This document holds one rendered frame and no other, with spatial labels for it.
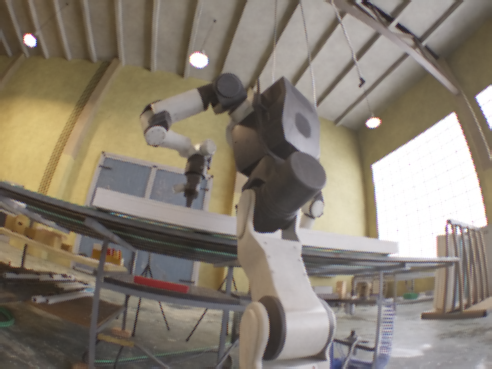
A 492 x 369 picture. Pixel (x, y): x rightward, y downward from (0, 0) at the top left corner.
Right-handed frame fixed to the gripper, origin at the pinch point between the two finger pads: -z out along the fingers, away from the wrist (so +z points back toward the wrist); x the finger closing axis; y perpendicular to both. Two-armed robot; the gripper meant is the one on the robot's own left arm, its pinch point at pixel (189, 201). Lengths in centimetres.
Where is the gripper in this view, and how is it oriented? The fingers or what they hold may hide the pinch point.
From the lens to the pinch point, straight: 92.0
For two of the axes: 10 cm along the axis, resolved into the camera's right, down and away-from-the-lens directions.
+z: 1.0, -9.1, 3.9
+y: -9.5, -2.1, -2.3
